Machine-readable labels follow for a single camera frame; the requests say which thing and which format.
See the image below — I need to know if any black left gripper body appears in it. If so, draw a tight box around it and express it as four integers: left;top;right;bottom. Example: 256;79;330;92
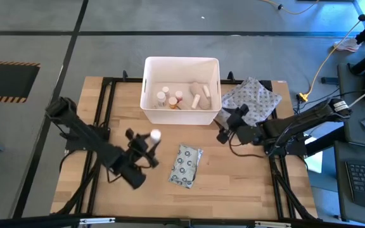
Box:
127;136;153;167

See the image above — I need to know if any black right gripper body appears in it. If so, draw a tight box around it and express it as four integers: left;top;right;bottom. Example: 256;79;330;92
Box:
233;122;264;146

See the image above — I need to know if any plain white bottle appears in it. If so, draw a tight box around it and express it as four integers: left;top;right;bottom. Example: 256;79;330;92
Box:
150;129;162;144

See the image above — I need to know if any grey patterned medical pouch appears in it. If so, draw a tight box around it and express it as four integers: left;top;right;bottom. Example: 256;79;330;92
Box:
167;144;204;189

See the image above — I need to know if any small white gauze roll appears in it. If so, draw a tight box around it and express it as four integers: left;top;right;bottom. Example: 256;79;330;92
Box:
191;93;202;110

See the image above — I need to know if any white labelled pill bottle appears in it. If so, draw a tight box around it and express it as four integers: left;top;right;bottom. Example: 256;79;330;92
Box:
156;91;167;108

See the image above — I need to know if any large beige bandage roll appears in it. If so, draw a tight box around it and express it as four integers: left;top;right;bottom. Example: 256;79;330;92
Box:
188;81;212;111

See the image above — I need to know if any white plastic basket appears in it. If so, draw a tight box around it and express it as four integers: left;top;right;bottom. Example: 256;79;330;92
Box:
139;56;223;126

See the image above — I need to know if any grey patterned folded cloth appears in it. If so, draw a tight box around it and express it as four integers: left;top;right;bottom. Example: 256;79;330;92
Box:
215;76;283;129

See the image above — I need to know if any dark grey desk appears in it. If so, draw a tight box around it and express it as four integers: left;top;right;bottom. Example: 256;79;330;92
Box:
333;141;365;227
336;62;365;148

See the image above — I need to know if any white pink shoe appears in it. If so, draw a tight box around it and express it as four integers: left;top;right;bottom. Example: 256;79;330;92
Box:
333;38;362;53

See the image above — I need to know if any black hazard-striped floor mat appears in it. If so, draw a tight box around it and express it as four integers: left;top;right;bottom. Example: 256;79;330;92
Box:
0;60;41;104

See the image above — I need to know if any black aluminium table frame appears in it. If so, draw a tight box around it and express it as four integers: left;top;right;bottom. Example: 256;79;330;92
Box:
51;71;321;222

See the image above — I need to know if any black horizontal frame beam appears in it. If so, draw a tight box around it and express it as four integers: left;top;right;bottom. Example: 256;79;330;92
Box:
0;214;365;228

